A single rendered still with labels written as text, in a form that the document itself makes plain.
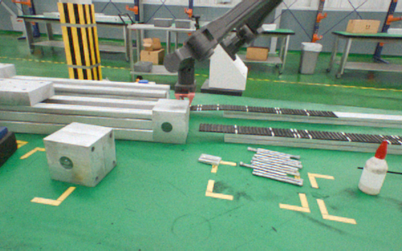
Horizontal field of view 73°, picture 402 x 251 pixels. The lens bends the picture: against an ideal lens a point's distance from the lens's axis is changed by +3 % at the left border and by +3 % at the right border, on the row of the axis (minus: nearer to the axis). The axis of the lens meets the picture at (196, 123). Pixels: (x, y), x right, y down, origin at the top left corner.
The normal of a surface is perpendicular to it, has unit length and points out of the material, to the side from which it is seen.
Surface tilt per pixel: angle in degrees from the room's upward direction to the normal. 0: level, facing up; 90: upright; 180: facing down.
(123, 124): 90
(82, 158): 90
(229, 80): 90
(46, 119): 90
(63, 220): 0
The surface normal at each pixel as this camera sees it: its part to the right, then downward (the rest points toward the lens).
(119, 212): 0.04, -0.92
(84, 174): -0.25, 0.38
